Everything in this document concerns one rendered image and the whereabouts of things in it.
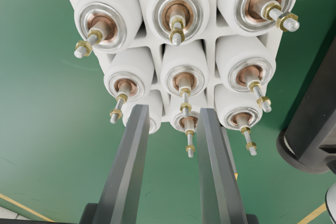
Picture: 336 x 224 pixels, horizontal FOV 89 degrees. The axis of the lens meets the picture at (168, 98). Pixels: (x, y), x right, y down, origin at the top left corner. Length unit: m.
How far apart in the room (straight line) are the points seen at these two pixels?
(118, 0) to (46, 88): 0.62
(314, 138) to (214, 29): 0.50
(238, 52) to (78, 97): 0.66
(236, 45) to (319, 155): 0.52
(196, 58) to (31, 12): 0.52
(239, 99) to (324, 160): 0.45
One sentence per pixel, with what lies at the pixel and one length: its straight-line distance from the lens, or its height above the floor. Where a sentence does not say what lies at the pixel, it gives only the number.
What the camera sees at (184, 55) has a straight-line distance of 0.32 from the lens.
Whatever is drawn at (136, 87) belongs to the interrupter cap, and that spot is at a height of 0.25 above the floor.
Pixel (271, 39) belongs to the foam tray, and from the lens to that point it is 0.41.
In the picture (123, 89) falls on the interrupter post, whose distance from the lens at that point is 0.34.
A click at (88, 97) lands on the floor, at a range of 0.79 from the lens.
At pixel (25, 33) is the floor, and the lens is 0.74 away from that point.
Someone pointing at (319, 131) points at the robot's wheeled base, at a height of 0.17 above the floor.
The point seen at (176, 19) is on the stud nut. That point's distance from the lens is 0.24.
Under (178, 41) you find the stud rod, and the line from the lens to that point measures 0.20.
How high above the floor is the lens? 0.52
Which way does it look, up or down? 49 degrees down
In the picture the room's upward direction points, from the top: 176 degrees counter-clockwise
